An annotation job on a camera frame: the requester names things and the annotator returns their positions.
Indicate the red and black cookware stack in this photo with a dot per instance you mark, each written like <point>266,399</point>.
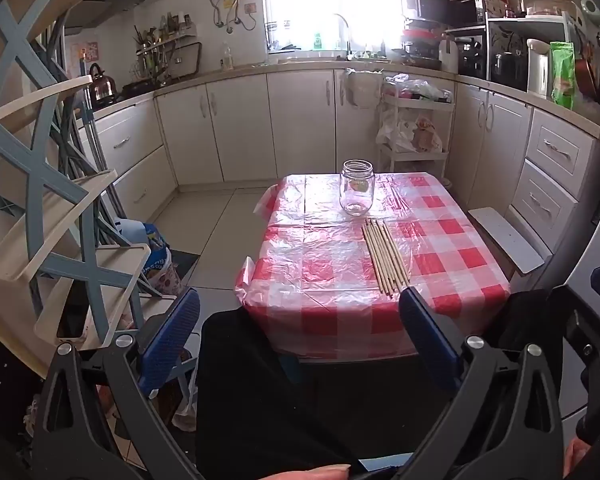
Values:
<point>420,45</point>

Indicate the grey metal folding frame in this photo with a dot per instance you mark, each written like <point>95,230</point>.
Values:
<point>87,125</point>

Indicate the chrome sink faucet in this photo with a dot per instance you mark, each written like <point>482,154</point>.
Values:
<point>349,42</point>

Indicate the pink wall sticker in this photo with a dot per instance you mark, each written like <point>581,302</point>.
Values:
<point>83,55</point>

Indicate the clear lidded food container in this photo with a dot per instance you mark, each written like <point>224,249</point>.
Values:
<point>550,7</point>

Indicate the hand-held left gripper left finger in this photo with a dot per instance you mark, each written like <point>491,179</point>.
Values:
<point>172,340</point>

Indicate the dark doormat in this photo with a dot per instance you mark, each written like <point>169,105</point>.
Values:
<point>185,262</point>

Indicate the white plastic jug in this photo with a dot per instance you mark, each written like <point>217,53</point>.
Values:
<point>449,57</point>

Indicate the bunch of wooden chopsticks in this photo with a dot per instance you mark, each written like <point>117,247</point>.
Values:
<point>382,255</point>

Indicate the black smartphone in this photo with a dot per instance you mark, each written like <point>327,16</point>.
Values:
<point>72,310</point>

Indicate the white counter shelf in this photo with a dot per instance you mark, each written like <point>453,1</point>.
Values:
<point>525,21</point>

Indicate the black toaster oven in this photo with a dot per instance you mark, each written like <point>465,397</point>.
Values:
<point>472,55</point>

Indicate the wall utensil rack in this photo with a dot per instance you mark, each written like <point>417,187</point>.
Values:
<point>152,47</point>

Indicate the brown-rimmed tray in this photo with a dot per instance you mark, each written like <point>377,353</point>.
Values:
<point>192,57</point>

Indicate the white thermos pot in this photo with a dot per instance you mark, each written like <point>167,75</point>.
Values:
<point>537,70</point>

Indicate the blue printed sack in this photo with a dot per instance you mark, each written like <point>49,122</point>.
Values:
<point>140,235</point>

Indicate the clear plastic bottle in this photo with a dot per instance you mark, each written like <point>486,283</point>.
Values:
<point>227,60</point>

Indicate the black microwave oven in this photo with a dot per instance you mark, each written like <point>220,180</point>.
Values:
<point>467,10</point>

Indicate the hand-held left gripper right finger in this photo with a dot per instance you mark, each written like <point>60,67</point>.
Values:
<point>430,335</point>

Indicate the white rolling cart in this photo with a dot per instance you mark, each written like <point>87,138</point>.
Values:
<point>415,103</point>

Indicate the cream base cabinets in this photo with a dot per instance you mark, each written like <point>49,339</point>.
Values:
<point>240,125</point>

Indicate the bright kitchen window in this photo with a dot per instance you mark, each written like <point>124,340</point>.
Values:
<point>330,0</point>

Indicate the copper kettle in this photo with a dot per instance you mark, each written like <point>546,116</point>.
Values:
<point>102,87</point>

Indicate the white hanging trash bin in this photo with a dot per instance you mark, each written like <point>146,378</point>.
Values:
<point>364,92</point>

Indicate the wall socket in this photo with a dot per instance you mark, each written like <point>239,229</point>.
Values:
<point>250,8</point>

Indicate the red white checkered tablecloth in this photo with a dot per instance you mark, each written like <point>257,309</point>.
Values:
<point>330,260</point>

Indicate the green dish soap bottle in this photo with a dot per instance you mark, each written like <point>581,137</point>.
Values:
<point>318,42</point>

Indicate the pale green round device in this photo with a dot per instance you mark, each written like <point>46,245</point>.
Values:
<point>591,10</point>

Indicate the black air fryer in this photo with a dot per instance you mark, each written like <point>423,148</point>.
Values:
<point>510,67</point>

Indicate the white plastic bag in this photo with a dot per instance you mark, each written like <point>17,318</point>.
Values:
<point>392,132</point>

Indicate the green food packet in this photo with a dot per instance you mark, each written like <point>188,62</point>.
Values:
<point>562,77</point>

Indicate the clear glass jar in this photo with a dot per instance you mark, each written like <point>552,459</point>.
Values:
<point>357,195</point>

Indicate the blue and cream shelf rack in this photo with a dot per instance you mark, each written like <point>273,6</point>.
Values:
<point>10,35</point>

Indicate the copper pan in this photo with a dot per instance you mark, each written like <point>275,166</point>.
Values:
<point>585,75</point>

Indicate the white stool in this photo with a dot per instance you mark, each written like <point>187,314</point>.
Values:
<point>505,240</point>

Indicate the person's left hand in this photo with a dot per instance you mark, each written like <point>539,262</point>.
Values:
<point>305,474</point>

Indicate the clear plastic bags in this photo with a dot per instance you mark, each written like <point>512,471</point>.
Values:
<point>420,87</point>

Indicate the person's right hand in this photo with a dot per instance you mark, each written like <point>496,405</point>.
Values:
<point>574,460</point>

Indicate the crumpled grey cloth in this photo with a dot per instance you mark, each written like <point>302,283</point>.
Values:
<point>32,417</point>

